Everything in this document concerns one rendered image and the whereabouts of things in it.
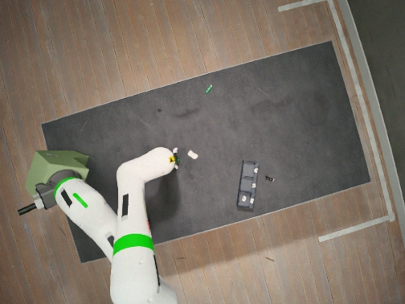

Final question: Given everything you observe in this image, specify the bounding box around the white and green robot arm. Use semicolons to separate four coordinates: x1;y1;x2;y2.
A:
18;147;178;304

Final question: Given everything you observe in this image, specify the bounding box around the grey three-compartment bin rack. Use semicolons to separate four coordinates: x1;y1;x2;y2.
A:
236;161;259;208

